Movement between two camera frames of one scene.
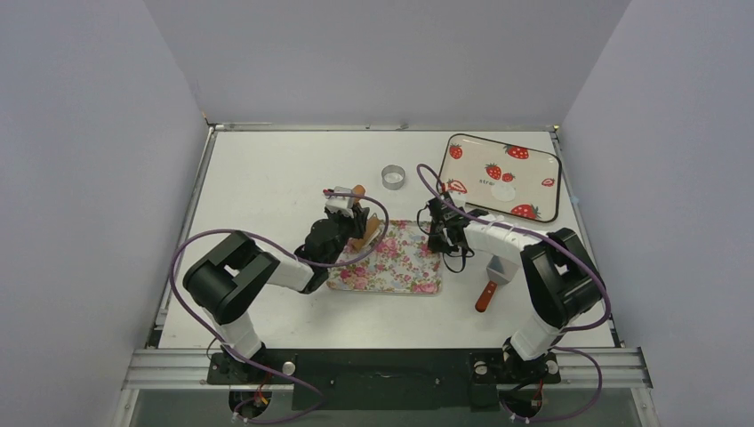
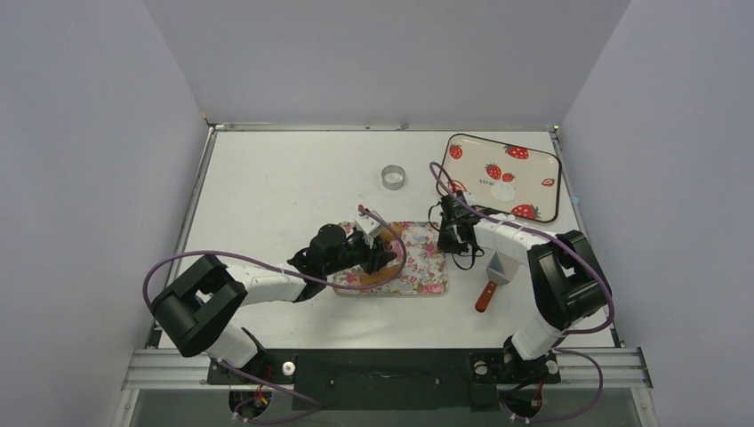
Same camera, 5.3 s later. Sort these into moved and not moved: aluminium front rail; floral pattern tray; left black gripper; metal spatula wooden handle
Moved: left black gripper
Not moved: aluminium front rail; floral pattern tray; metal spatula wooden handle
